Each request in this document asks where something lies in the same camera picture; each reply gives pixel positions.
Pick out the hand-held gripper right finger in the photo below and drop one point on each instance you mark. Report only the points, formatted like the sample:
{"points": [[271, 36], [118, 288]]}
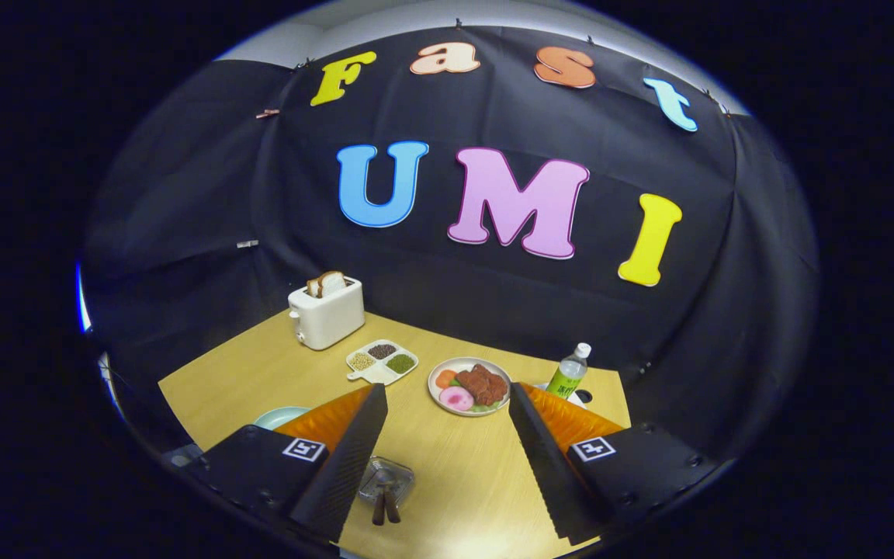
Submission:
{"points": [[540, 466]]}

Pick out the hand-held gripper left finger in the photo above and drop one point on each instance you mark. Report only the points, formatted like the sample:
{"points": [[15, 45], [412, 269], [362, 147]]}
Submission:
{"points": [[354, 466]]}

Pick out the metal spoon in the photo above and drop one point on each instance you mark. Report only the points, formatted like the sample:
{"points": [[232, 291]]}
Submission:
{"points": [[379, 508]]}

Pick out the white square coaster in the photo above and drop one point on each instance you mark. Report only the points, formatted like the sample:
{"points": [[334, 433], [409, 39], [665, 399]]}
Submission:
{"points": [[583, 401]]}

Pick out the green drink bottle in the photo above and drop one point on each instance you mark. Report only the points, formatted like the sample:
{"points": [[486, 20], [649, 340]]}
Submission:
{"points": [[567, 380]]}

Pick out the light green round plate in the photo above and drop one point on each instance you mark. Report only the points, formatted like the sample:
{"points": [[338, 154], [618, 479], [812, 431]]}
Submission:
{"points": [[276, 419]]}

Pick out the white divided dish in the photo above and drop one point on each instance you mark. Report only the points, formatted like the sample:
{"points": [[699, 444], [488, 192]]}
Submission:
{"points": [[377, 375]]}

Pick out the brown meat piece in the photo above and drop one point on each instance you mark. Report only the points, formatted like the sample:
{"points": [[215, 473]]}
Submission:
{"points": [[484, 384]]}

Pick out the yellow beans pile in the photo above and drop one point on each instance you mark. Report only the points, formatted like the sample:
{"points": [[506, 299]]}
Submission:
{"points": [[362, 362]]}

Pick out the pink round food slice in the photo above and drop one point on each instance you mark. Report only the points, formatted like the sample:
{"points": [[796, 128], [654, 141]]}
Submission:
{"points": [[456, 399]]}

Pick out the green beans pile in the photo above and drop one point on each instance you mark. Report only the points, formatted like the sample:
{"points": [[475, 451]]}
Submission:
{"points": [[400, 363]]}

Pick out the brown beans pile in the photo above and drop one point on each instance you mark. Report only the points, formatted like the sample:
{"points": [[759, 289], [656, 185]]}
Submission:
{"points": [[382, 351]]}

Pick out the orange carrot slice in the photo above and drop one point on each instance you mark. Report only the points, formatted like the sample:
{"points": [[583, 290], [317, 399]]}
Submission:
{"points": [[446, 379]]}

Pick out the white oval food plate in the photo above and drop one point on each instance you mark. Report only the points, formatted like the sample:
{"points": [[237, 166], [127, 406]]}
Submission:
{"points": [[462, 362]]}

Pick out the white toaster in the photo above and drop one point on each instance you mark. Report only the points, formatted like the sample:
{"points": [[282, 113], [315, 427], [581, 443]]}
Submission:
{"points": [[330, 314]]}

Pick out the small bread slice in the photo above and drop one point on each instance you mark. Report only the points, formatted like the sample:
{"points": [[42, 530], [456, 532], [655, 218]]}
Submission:
{"points": [[313, 288]]}

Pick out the large bread slice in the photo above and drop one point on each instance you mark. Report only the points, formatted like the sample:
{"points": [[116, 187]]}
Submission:
{"points": [[332, 283]]}

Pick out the red clip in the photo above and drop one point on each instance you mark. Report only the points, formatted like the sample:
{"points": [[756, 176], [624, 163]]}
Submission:
{"points": [[267, 113]]}

